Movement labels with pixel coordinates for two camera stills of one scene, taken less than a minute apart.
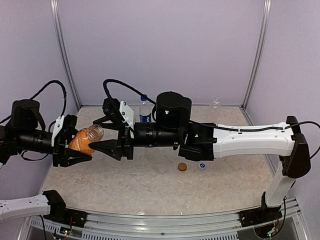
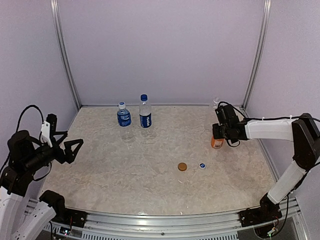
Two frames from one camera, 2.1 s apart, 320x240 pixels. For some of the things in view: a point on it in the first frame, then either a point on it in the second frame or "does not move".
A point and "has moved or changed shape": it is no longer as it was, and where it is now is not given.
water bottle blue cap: (144, 99) does not move
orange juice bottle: (81, 141) has moved or changed shape
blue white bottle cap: (202, 165) does not move
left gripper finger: (73, 132) → (61, 139)
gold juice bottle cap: (182, 166) does not move
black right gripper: (116, 145) → (216, 134)
